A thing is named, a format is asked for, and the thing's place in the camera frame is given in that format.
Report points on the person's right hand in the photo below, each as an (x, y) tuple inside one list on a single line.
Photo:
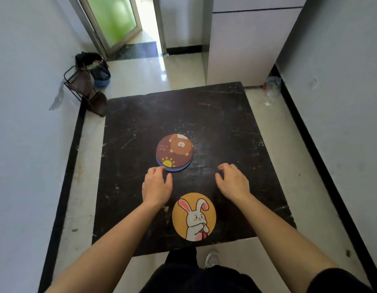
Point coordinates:
[(235, 186)]

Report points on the person's left hand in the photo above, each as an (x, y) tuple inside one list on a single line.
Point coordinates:
[(156, 189)]

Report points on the person's left thumb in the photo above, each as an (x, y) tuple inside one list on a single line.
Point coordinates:
[(169, 180)]

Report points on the person's right thumb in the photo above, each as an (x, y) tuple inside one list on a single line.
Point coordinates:
[(219, 180)]

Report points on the person's left forearm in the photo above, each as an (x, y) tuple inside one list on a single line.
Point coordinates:
[(115, 250)]

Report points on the person's right forearm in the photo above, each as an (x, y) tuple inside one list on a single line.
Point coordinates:
[(276, 241)]

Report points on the blue sun coaster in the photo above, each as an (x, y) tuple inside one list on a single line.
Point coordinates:
[(175, 167)]

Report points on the brown bear coaster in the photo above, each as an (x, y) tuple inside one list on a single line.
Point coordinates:
[(176, 147)]

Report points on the orange rabbit coaster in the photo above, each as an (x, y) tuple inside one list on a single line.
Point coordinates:
[(191, 216)]

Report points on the person's white shoe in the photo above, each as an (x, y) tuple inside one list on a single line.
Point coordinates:
[(212, 259)]

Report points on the person's black shorts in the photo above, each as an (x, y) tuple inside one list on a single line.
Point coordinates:
[(200, 280)]

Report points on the clear crumpled plastic bag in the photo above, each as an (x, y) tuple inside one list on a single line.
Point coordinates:
[(272, 86)]

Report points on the blue basin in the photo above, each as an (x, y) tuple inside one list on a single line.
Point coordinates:
[(102, 82)]

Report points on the black bag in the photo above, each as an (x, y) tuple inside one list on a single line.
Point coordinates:
[(94, 64)]

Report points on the white cabinet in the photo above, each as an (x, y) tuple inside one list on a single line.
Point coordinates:
[(246, 42)]

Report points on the person's black sleeve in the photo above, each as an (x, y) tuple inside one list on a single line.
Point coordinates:
[(337, 282)]

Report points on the green glass door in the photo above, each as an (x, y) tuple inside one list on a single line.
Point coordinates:
[(113, 18)]

